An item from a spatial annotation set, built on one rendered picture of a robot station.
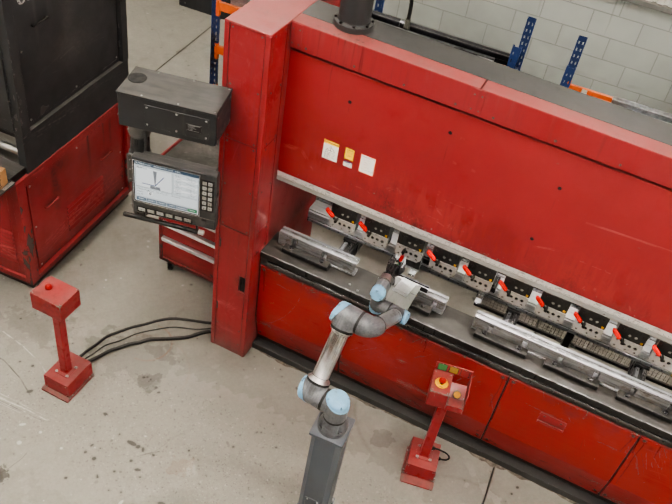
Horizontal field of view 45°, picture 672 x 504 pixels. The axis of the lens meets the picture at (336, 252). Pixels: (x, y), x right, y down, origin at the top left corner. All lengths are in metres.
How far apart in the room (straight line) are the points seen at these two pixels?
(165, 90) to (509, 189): 1.70
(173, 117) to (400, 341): 1.80
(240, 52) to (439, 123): 0.99
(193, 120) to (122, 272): 2.12
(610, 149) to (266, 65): 1.59
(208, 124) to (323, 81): 0.60
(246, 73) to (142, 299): 2.18
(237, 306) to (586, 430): 2.13
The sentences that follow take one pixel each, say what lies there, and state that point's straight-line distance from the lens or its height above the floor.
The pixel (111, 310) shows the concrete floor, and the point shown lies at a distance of 5.55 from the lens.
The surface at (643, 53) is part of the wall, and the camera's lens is 8.06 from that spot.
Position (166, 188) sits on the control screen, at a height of 1.45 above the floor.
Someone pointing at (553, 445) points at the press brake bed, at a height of 0.40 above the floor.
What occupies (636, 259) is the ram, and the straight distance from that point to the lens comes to 3.97.
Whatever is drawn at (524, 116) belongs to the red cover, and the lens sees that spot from 3.67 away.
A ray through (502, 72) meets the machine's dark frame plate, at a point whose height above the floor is 2.30.
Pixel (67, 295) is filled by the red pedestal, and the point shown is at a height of 0.80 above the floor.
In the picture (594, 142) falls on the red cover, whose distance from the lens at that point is 3.66.
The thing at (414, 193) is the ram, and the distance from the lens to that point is 4.10.
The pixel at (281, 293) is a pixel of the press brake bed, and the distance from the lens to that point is 4.82.
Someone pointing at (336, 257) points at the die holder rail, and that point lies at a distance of 4.59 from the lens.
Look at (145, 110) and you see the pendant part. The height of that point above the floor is 1.87.
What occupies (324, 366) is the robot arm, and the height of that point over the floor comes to 1.10.
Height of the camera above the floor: 4.09
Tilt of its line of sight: 43 degrees down
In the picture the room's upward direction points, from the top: 11 degrees clockwise
